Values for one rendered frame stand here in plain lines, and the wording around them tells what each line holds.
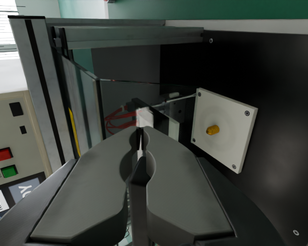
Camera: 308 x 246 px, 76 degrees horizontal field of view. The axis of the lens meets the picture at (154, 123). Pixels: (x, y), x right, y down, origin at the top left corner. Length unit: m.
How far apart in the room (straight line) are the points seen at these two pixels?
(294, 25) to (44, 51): 0.38
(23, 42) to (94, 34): 0.10
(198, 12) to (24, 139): 0.45
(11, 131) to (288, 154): 0.48
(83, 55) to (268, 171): 0.39
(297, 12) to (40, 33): 0.38
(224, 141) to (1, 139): 0.43
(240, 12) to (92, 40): 0.27
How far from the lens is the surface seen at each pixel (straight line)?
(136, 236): 0.20
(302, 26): 0.39
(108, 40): 0.36
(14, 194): 0.50
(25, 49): 0.36
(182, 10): 0.57
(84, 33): 0.35
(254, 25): 0.43
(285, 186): 0.44
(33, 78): 0.36
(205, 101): 0.47
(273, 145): 0.41
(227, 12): 0.47
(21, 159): 0.45
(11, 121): 0.42
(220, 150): 0.48
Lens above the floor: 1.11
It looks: 28 degrees down
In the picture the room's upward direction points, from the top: 105 degrees counter-clockwise
